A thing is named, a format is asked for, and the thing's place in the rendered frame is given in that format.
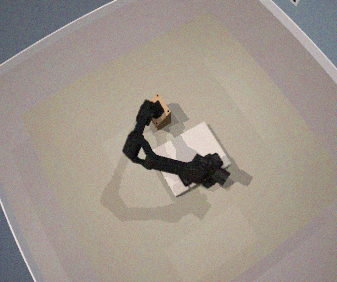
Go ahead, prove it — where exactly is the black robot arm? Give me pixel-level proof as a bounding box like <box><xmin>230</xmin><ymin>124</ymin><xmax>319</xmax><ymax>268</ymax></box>
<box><xmin>122</xmin><ymin>99</ymin><xmax>231</xmax><ymax>188</ymax></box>

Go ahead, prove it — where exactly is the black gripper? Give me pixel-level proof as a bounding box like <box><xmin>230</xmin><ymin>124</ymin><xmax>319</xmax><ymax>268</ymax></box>
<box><xmin>180</xmin><ymin>153</ymin><xmax>223</xmax><ymax>187</ymax></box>

